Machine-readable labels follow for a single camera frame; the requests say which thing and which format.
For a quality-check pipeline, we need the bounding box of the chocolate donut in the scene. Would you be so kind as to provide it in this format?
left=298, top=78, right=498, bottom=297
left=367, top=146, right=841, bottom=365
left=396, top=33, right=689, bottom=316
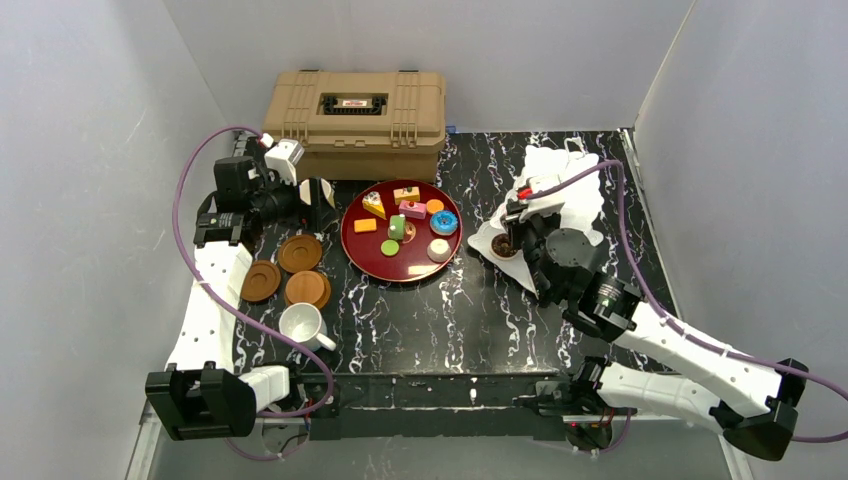
left=490, top=233, right=518, bottom=260

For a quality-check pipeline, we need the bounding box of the white three-tier cake stand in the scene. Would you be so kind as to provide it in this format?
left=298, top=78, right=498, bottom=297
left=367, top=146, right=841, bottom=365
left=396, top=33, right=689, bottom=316
left=468, top=145, right=605, bottom=293

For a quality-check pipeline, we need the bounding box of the white round cake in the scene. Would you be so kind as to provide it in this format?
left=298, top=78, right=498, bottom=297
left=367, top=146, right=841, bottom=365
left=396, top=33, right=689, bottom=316
left=427, top=238, right=452, bottom=264

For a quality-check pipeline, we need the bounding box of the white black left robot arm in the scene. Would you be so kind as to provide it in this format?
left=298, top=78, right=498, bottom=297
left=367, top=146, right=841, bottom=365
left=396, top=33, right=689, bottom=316
left=145, top=155, right=332, bottom=441

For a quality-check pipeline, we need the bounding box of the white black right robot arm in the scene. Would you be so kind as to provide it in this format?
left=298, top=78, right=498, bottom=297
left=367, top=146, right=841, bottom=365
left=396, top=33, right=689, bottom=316
left=502, top=213, right=808, bottom=461

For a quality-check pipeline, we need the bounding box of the pale yellow mug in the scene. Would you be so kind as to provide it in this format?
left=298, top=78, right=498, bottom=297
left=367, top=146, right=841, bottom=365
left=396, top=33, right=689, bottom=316
left=299, top=177, right=335, bottom=215

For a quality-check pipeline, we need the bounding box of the orange square cake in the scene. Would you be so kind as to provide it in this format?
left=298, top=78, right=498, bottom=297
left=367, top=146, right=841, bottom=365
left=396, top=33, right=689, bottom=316
left=354, top=218, right=377, bottom=234

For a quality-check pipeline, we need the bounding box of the brown wooden coaster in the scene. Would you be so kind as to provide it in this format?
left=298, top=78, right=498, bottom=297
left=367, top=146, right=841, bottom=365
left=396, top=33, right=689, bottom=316
left=277, top=234, right=323, bottom=274

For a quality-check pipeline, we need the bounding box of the yellow triangular cake slice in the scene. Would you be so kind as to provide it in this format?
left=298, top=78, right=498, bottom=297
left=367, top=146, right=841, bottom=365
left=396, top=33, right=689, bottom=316
left=362, top=190, right=387, bottom=220

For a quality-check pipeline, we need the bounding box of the light wooden coaster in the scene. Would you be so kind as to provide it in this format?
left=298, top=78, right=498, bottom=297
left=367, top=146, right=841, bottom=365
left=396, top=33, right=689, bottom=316
left=284, top=270, right=331, bottom=309

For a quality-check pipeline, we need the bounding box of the dark brown coaster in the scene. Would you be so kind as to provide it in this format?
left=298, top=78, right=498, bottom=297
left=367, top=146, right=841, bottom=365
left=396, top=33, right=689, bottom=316
left=241, top=260, right=282, bottom=303

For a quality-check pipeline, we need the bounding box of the green round macaron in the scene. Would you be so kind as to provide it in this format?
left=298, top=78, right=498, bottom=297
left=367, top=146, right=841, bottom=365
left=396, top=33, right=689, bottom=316
left=380, top=239, right=400, bottom=257

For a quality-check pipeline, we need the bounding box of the round red tray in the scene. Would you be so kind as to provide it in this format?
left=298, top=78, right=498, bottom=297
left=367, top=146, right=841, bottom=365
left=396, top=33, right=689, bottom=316
left=340, top=180, right=463, bottom=283

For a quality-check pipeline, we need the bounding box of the blue frosted donut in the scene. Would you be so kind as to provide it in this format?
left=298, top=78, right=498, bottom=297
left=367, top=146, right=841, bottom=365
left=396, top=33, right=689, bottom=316
left=430, top=210, right=460, bottom=237

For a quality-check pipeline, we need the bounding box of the pink rectangular cake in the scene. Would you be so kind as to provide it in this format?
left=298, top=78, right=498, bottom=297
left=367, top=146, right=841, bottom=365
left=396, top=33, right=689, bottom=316
left=398, top=200, right=428, bottom=220

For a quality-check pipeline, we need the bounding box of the yellow rectangular cake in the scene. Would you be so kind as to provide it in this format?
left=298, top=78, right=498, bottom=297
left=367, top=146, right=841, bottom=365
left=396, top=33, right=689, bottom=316
left=393, top=186, right=421, bottom=205

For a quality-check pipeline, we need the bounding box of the tan plastic toolbox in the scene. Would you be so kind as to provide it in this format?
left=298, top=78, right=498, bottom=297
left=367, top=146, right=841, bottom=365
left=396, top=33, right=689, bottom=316
left=261, top=70, right=447, bottom=183

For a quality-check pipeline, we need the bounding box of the orange round cookie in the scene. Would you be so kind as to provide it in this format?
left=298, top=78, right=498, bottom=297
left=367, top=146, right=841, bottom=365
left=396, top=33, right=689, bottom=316
left=426, top=199, right=445, bottom=215

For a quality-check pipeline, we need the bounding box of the white mug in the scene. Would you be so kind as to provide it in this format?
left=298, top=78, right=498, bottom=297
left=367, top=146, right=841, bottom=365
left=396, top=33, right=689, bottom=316
left=278, top=303, right=337, bottom=352

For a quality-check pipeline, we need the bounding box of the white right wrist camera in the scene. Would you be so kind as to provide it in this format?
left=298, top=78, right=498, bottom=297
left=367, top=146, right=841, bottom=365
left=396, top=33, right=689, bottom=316
left=516, top=174, right=565, bottom=223

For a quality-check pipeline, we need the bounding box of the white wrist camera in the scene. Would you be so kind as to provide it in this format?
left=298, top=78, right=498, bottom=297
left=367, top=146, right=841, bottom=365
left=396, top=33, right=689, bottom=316
left=259, top=133, right=305, bottom=186
left=516, top=174, right=565, bottom=223

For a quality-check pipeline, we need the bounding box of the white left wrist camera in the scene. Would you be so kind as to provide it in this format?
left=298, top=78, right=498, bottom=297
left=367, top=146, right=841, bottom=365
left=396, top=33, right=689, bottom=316
left=259, top=133, right=305, bottom=186

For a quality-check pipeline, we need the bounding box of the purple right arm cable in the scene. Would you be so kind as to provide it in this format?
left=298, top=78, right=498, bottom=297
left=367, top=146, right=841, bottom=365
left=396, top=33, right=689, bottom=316
left=519, top=158, right=848, bottom=445

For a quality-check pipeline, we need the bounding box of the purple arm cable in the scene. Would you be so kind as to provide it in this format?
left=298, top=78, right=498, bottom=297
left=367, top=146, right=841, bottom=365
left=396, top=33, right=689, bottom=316
left=519, top=158, right=848, bottom=445
left=172, top=125, right=336, bottom=463

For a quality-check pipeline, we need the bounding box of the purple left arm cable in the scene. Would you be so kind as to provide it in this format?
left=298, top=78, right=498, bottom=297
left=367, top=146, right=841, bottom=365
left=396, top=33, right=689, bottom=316
left=172, top=125, right=336, bottom=463

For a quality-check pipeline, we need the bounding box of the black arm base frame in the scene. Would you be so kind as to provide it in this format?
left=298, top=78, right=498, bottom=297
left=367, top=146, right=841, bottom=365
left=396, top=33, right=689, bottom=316
left=241, top=370, right=637, bottom=452

